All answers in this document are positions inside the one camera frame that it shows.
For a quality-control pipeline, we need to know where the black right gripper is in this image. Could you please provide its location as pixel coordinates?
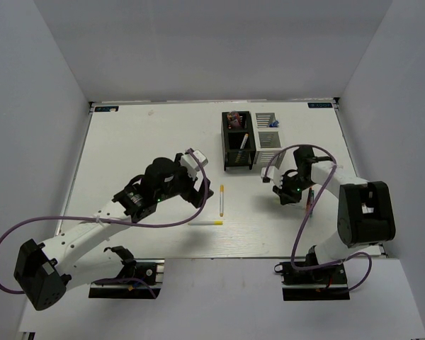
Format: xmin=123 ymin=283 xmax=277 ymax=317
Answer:
xmin=273 ymin=173 xmax=317 ymax=204

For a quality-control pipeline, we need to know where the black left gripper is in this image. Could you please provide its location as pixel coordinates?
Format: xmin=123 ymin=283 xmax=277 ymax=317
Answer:
xmin=156 ymin=154 xmax=214 ymax=208

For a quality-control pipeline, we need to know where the yellow capped marker horizontal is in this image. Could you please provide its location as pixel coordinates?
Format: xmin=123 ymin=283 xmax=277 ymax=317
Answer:
xmin=188 ymin=220 xmax=223 ymax=226

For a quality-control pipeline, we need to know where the blue capped spray bottle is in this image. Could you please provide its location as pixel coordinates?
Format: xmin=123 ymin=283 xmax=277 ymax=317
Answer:
xmin=269 ymin=120 xmax=279 ymax=128

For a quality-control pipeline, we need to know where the yellow capped marker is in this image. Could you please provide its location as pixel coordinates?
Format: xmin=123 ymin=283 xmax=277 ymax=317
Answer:
xmin=239 ymin=133 xmax=249 ymax=149

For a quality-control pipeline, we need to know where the clear tube of markers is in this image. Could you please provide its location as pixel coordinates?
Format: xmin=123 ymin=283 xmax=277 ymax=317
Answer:
xmin=227 ymin=110 xmax=242 ymax=129

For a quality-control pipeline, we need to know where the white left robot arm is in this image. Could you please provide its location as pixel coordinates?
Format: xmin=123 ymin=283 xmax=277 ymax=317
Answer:
xmin=14 ymin=149 xmax=213 ymax=311

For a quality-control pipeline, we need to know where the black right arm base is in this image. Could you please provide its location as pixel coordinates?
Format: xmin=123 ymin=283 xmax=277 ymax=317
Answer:
xmin=274 ymin=262 xmax=350 ymax=302

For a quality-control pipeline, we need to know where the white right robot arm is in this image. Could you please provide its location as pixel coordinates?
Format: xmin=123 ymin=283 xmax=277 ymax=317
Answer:
xmin=261 ymin=144 xmax=396 ymax=283

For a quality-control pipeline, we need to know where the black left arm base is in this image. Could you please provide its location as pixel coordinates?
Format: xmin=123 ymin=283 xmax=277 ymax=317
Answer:
xmin=89 ymin=246 xmax=164 ymax=300

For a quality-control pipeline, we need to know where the green capped marker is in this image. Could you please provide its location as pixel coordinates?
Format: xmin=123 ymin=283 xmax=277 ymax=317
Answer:
xmin=309 ymin=190 xmax=315 ymax=217

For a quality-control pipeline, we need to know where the black slotted organizer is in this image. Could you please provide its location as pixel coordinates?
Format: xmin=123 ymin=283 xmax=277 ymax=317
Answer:
xmin=221 ymin=110 xmax=256 ymax=171

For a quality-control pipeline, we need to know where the white slotted organizer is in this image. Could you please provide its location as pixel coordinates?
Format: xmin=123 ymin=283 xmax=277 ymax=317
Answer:
xmin=251 ymin=113 xmax=285 ymax=166

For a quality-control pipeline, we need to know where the dark logo sticker right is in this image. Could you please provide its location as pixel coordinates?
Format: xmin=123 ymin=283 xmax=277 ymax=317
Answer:
xmin=307 ymin=102 xmax=333 ymax=108

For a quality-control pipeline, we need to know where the dark logo sticker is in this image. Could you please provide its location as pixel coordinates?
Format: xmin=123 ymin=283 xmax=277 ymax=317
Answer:
xmin=307 ymin=102 xmax=333 ymax=108
xmin=94 ymin=106 xmax=119 ymax=113

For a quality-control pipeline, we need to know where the dark logo sticker left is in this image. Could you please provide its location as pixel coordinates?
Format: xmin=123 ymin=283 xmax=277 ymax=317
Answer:
xmin=94 ymin=106 xmax=119 ymax=113

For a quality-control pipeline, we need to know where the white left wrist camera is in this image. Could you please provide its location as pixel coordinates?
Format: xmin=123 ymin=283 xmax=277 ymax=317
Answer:
xmin=180 ymin=149 xmax=208 ymax=178

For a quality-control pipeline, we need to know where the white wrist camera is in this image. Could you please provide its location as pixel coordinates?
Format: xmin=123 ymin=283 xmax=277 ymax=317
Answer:
xmin=261 ymin=166 xmax=283 ymax=188
xmin=180 ymin=149 xmax=208 ymax=178

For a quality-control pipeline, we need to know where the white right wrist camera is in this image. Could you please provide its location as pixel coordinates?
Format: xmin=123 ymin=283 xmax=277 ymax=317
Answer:
xmin=261 ymin=166 xmax=283 ymax=188

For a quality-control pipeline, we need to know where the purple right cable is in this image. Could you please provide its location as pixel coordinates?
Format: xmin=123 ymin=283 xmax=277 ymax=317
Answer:
xmin=263 ymin=143 xmax=373 ymax=292

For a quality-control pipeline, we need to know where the purple cable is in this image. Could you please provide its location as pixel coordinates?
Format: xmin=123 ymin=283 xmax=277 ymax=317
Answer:
xmin=263 ymin=143 xmax=373 ymax=292
xmin=0 ymin=148 xmax=210 ymax=295

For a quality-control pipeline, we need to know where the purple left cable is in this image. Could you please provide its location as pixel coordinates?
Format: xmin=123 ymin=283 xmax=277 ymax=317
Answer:
xmin=0 ymin=148 xmax=210 ymax=295

